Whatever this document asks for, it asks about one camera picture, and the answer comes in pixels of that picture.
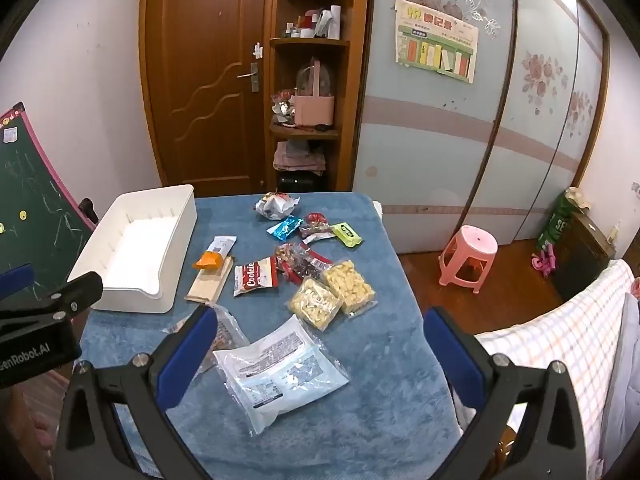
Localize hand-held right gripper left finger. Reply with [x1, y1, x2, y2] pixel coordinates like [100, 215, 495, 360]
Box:
[54, 304, 221, 480]

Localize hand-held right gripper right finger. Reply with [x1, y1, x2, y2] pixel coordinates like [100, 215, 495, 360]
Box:
[422, 306, 588, 480]

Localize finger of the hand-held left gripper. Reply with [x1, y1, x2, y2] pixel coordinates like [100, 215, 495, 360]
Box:
[0, 271, 104, 333]
[0, 263, 36, 301]

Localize clear brown snack packet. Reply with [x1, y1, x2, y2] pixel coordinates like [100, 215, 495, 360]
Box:
[162, 305, 251, 376]

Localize beige wafer packet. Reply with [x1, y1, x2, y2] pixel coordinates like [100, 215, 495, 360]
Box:
[184, 255, 235, 305]

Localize white plastic storage box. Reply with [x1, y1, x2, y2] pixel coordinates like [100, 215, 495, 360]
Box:
[66, 184, 197, 314]

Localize large white snack packet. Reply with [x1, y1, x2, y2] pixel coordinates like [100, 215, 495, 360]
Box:
[212, 314, 351, 436]

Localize red cookie packet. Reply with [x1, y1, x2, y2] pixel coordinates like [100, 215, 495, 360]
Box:
[233, 256, 280, 297]

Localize orange white snack packet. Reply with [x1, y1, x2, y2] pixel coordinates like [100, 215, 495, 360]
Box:
[192, 236, 238, 273]

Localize clear yellow puff packet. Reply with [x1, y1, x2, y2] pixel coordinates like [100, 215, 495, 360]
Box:
[320, 259, 377, 317]
[285, 277, 343, 332]

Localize clear nut snack packet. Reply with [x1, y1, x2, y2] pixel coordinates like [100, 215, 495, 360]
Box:
[274, 242, 307, 273]

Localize dark red snack packet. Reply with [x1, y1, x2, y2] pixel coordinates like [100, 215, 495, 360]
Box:
[292, 249, 333, 281]

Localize shiny blue snack packet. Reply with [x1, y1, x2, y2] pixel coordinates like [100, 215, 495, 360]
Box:
[266, 215, 305, 242]

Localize yellow green snack packet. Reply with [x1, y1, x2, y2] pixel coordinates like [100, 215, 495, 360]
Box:
[332, 223, 363, 247]

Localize white snack bag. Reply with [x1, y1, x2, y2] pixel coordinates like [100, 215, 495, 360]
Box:
[254, 191, 301, 222]

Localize red clear candy packet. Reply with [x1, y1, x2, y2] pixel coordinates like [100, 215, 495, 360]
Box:
[299, 212, 337, 241]

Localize checkered blanket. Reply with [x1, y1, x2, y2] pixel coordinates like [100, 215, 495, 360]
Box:
[472, 259, 636, 480]

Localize pink plastic stool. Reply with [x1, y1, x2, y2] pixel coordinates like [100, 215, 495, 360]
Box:
[438, 225, 499, 294]

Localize pink toy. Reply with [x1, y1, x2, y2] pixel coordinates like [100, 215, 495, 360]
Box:
[531, 247, 558, 276]

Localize dark wooden cabinet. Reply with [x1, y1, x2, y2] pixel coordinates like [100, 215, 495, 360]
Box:
[552, 210, 618, 303]

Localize grey cloth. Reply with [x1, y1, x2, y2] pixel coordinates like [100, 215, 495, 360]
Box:
[600, 280, 640, 480]

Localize green bag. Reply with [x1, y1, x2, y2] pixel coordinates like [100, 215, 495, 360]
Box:
[536, 187, 581, 256]

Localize black bag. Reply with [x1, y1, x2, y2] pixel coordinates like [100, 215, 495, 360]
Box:
[277, 172, 326, 193]

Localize flowered sliding door wardrobe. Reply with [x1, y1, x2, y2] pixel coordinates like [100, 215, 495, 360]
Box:
[352, 0, 611, 256]

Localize folded pink cloths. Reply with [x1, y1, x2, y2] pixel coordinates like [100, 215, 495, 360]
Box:
[272, 140, 327, 173]

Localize brown wooden door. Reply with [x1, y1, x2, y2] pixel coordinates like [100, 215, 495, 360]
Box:
[139, 0, 273, 198]

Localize pile of shiny wrappers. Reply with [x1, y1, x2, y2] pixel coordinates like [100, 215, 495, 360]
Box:
[270, 89, 298, 126]

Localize pink basket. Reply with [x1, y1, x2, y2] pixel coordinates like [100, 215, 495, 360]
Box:
[292, 57, 335, 127]

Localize wooden corner shelf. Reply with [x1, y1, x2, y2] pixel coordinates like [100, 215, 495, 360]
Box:
[262, 0, 373, 196]

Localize group of small bottles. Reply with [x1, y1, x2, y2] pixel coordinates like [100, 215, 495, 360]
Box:
[282, 4, 343, 41]

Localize green chalkboard with pink frame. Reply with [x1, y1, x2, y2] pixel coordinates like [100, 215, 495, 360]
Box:
[0, 101, 98, 286]

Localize metal door handle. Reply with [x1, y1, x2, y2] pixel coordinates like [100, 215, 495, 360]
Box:
[236, 62, 260, 93]

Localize wall poster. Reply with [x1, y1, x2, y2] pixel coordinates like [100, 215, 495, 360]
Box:
[394, 0, 480, 84]

